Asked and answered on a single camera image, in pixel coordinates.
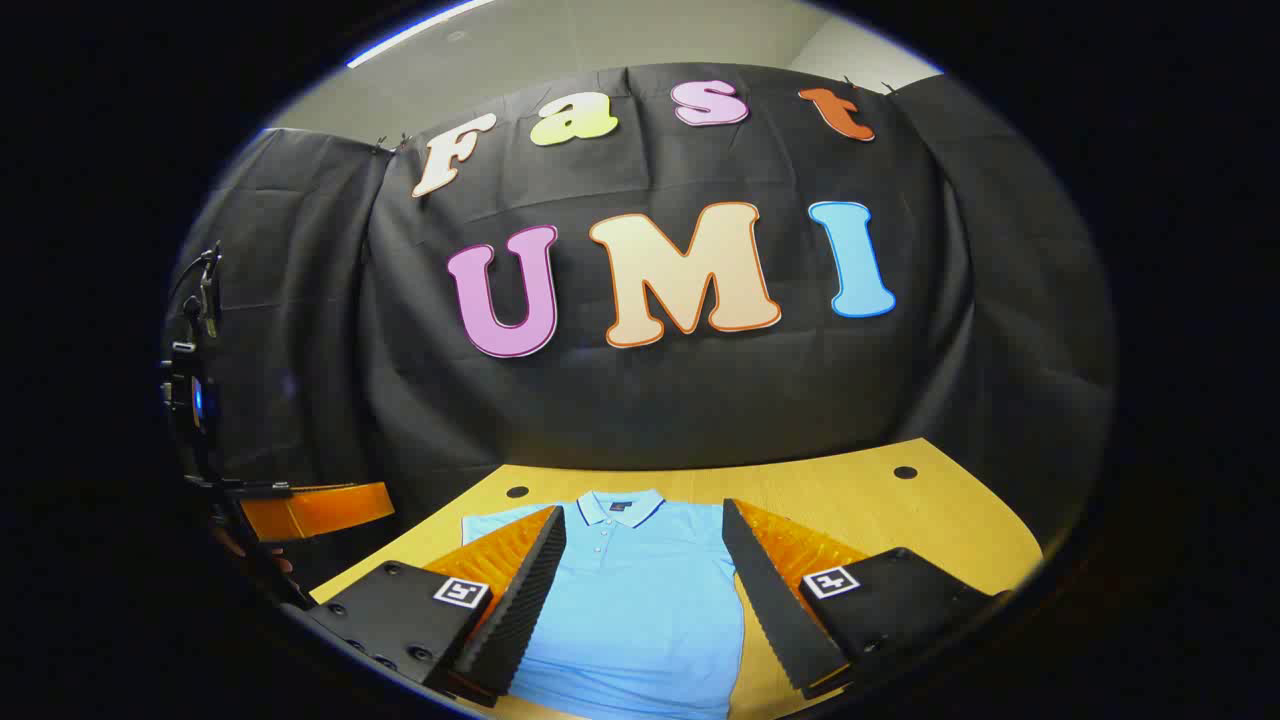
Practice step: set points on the black backdrop cloth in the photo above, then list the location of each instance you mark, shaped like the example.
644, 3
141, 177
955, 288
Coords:
700, 400

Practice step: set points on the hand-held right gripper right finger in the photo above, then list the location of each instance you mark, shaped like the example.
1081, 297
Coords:
775, 610

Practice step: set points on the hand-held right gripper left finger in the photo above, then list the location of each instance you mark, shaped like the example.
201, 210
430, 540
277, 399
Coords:
530, 600

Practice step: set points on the light blue T-shirt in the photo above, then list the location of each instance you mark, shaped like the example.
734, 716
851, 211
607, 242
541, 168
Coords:
640, 600

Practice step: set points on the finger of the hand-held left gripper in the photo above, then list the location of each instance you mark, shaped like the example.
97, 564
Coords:
320, 512

